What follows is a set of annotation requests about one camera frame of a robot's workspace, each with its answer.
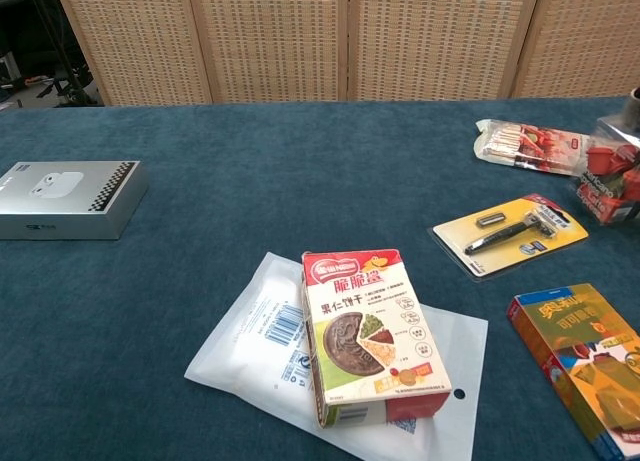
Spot bamboo skewers pack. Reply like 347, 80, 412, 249
474, 119, 595, 177

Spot blue felt table cover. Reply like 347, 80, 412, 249
0, 96, 640, 461

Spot red white biscuit box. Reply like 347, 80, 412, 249
301, 248, 453, 429

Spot orange yellow snack box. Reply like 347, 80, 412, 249
507, 282, 640, 461

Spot small transparent box red capsules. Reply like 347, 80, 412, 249
573, 114, 640, 226

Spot black tripod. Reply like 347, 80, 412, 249
24, 0, 101, 107

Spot white plastic pouch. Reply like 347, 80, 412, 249
184, 251, 489, 461

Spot silver earbuds box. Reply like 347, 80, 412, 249
0, 160, 150, 241

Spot yellow razor blister pack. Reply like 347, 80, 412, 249
429, 193, 590, 282

